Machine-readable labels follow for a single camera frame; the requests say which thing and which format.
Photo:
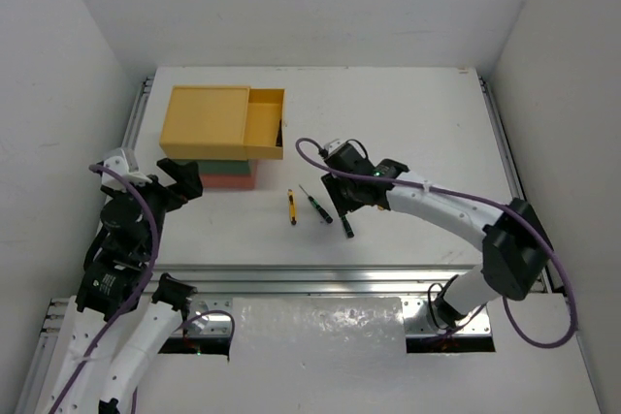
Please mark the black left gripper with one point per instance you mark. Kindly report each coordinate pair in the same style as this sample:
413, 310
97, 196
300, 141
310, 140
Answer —
171, 186

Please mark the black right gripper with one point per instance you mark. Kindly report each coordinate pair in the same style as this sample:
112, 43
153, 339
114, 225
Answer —
343, 205

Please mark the green black screwdriver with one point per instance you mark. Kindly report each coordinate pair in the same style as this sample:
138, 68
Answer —
323, 213
347, 227

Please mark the yellow utility knife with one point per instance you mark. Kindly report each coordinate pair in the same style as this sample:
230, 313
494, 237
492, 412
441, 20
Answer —
291, 207

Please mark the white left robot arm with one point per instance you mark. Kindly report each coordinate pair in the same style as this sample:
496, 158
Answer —
111, 341

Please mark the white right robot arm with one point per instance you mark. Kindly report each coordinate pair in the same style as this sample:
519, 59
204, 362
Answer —
512, 259

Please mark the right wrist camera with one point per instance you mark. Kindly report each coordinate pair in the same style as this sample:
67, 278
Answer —
335, 148

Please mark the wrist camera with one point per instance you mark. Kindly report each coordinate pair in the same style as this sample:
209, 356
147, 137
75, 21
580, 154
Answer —
335, 148
123, 162

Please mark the aluminium table edge rail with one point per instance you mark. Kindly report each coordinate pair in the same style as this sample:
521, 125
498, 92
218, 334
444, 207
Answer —
131, 123

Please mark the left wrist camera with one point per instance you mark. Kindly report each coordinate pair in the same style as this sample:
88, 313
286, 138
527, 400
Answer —
123, 162

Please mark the aluminium front rail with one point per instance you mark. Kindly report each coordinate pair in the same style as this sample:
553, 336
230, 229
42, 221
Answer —
248, 280

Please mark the right aluminium table rail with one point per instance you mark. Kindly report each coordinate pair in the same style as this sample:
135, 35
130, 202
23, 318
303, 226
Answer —
512, 175

